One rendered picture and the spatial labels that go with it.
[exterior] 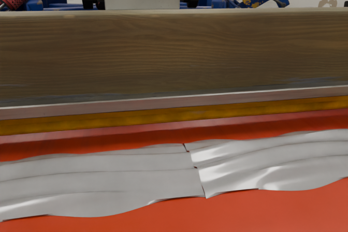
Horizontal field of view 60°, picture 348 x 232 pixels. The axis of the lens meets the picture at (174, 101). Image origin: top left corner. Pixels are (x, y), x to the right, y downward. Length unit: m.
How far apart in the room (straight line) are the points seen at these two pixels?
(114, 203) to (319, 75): 0.21
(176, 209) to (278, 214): 0.06
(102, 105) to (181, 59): 0.07
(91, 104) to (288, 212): 0.15
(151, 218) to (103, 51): 0.13
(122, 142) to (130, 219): 0.09
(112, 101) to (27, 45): 0.07
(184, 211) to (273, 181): 0.06
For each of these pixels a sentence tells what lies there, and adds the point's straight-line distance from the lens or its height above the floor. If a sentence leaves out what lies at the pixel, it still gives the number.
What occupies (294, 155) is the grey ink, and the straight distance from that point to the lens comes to 0.25.
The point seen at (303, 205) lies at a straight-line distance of 0.21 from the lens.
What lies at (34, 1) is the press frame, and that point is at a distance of 0.89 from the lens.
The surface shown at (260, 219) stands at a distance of 0.19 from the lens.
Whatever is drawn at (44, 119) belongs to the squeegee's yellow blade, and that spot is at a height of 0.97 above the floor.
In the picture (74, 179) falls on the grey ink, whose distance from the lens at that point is 0.21.
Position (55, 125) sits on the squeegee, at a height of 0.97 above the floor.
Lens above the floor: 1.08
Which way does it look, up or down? 21 degrees down
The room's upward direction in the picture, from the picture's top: straight up
